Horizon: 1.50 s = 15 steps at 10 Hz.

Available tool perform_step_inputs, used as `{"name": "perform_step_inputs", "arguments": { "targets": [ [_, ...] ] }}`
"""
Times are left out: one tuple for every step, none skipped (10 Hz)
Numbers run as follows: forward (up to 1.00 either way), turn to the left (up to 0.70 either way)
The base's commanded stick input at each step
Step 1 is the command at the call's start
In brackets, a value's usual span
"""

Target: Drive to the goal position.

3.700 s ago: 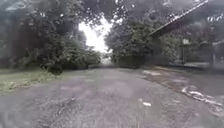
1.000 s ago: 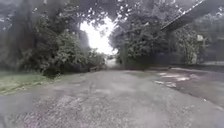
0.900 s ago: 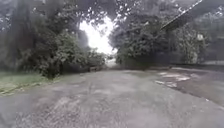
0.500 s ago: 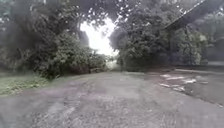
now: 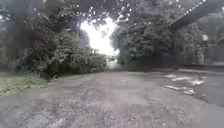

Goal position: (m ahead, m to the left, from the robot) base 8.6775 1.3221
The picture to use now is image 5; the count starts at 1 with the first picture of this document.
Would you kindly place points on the dense trees and bushes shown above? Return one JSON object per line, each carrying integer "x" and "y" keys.
{"x": 143, "y": 43}
{"x": 50, "y": 50}

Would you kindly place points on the grey gravel road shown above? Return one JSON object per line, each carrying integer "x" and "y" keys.
{"x": 106, "y": 100}

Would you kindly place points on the dark asphalt driveway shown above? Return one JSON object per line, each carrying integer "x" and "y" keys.
{"x": 208, "y": 88}

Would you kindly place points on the building with sloped roof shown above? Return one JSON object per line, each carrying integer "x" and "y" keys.
{"x": 210, "y": 43}

